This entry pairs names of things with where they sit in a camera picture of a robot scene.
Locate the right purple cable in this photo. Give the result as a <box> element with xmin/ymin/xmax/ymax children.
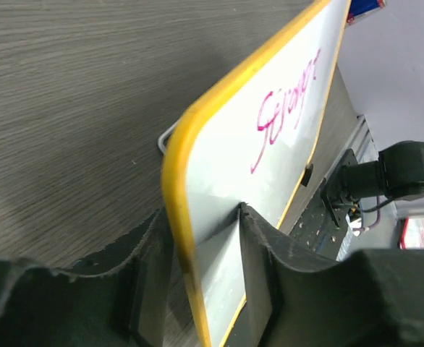
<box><xmin>352</xmin><ymin>197</ymin><xmax>383</xmax><ymax>234</ymax></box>

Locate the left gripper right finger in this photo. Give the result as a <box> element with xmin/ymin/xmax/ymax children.
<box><xmin>239</xmin><ymin>204</ymin><xmax>424</xmax><ymax>346</ymax></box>

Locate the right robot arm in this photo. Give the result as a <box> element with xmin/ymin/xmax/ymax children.
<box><xmin>321</xmin><ymin>141</ymin><xmax>424</xmax><ymax>228</ymax></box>

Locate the energy drink can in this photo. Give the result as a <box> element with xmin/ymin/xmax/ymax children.
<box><xmin>346</xmin><ymin>0</ymin><xmax>386</xmax><ymax>26</ymax></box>

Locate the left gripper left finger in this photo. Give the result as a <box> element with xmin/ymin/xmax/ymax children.
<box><xmin>0</xmin><ymin>207</ymin><xmax>179</xmax><ymax>347</ymax></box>

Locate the metal wire whiteboard stand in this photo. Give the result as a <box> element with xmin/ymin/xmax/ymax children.
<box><xmin>157</xmin><ymin>119</ymin><xmax>179</xmax><ymax>155</ymax></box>

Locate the yellow framed whiteboard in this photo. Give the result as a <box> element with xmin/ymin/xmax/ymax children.
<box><xmin>161</xmin><ymin>1</ymin><xmax>350</xmax><ymax>346</ymax></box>

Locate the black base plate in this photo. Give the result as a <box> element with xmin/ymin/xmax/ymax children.
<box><xmin>289</xmin><ymin>188</ymin><xmax>348</xmax><ymax>260</ymax></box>

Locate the right whiteboard foot clip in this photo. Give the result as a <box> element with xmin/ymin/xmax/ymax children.
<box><xmin>300</xmin><ymin>163</ymin><xmax>313</xmax><ymax>187</ymax></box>

